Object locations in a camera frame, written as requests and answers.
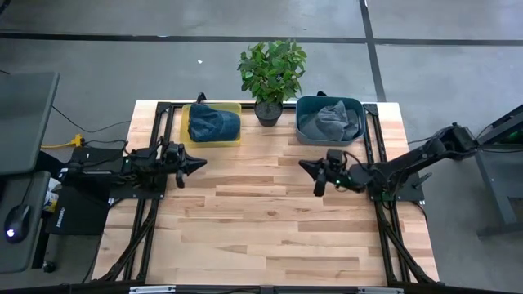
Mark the blue denim cap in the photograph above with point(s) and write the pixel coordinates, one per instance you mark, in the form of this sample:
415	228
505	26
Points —
222	124

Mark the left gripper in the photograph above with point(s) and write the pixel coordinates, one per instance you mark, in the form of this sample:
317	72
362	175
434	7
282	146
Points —
175	165

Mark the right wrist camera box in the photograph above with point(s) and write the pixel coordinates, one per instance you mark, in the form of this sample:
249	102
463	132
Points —
335	158

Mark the light grey cap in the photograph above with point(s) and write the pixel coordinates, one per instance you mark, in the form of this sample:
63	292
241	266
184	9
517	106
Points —
309	130

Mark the silver aluminium extrusion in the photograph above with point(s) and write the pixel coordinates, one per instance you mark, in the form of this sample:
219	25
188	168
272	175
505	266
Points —
380	290
151	290

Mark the black control box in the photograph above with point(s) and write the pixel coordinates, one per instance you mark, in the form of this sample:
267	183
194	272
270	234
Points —
77	212

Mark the slate grey cap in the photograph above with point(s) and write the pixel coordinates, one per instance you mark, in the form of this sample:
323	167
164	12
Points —
333	120

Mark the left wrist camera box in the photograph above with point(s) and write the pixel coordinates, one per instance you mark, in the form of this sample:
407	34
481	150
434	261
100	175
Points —
172	150

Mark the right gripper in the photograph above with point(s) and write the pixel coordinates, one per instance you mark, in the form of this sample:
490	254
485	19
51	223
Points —
335	175

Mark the dark grey flat panel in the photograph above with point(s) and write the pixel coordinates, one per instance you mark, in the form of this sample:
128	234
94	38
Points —
24	122

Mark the black computer mouse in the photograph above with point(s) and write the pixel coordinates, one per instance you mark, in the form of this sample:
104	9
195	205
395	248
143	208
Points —
18	220

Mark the crumpled white packet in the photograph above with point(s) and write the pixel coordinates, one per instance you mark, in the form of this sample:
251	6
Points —
51	196

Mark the black clamp knob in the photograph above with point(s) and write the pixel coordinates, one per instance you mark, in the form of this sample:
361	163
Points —
321	93
201	98

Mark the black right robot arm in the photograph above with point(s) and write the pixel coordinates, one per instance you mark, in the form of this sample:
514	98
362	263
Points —
408	165

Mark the grey side desk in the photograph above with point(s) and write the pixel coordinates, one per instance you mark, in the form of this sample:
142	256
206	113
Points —
24	261

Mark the navy blue cap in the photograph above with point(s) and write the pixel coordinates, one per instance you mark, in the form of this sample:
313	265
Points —
195	130

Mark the black aluminium rig frame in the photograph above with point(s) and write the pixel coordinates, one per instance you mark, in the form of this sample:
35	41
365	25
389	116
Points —
372	126

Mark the yellow translucent plastic bin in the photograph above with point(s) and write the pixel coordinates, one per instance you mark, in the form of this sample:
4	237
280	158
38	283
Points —
184	139

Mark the black metal stand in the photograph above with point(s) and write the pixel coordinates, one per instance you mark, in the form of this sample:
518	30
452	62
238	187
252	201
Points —
502	171

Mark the blue-grey plastic bin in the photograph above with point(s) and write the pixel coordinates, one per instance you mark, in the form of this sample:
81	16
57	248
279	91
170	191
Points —
327	141

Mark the potted green plant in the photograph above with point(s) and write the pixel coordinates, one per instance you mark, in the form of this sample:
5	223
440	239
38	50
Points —
269	73

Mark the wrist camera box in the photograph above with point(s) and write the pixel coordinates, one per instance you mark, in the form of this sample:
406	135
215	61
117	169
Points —
172	150
335	158

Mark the black caster wheel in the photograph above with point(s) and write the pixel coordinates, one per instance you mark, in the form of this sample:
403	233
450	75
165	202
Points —
49	267

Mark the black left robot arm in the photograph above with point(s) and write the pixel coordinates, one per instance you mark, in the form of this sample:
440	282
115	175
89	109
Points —
139	167

